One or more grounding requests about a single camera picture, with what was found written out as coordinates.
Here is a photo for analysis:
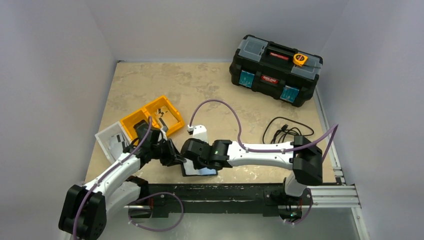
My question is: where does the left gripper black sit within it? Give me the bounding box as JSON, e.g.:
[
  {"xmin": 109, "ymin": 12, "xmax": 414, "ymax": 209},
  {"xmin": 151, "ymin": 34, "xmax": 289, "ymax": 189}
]
[{"xmin": 150, "ymin": 137, "xmax": 186, "ymax": 166}]

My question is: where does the card with black stripe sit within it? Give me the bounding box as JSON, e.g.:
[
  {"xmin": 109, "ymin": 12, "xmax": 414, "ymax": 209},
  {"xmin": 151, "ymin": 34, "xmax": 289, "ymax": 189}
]
[{"xmin": 155, "ymin": 106, "xmax": 178, "ymax": 132}]

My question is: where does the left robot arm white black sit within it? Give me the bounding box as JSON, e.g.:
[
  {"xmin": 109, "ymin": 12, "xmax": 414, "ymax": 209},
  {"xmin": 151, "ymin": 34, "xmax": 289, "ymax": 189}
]
[{"xmin": 58, "ymin": 117, "xmax": 184, "ymax": 240}]

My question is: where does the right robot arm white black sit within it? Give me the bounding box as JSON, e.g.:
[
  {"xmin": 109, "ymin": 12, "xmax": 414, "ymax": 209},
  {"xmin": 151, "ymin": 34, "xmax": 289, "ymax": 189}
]
[{"xmin": 181, "ymin": 135, "xmax": 324, "ymax": 204}]

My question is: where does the yellow plastic bin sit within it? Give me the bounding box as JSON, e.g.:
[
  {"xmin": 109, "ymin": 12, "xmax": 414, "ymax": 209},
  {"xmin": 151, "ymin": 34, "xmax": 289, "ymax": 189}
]
[{"xmin": 120, "ymin": 95, "xmax": 185, "ymax": 140}]

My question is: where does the white plastic bin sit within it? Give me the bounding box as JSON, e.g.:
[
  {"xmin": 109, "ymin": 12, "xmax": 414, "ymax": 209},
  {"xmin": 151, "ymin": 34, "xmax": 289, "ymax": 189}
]
[{"xmin": 94, "ymin": 121, "xmax": 130, "ymax": 164}]

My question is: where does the black plastic toolbox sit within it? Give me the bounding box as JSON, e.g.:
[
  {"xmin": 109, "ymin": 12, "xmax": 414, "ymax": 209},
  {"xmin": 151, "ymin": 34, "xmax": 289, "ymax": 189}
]
[{"xmin": 229, "ymin": 34, "xmax": 323, "ymax": 108}]

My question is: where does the orange tape measure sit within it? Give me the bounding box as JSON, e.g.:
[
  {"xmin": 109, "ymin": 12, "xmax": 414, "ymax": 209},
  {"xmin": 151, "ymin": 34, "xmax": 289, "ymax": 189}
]
[{"xmin": 292, "ymin": 53, "xmax": 308, "ymax": 67}]

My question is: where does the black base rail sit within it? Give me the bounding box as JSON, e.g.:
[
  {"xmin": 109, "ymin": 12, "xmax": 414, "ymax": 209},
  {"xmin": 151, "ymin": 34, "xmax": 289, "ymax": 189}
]
[{"xmin": 127, "ymin": 183, "xmax": 314, "ymax": 221}]

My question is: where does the black usb cable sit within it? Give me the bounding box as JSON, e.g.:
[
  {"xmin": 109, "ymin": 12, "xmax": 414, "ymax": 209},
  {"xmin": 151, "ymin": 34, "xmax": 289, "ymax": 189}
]
[{"xmin": 262, "ymin": 116, "xmax": 315, "ymax": 145}]

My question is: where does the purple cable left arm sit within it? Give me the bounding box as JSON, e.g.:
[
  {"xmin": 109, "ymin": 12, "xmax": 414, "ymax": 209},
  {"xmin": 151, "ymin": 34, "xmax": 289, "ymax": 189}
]
[{"xmin": 72, "ymin": 115, "xmax": 185, "ymax": 240}]

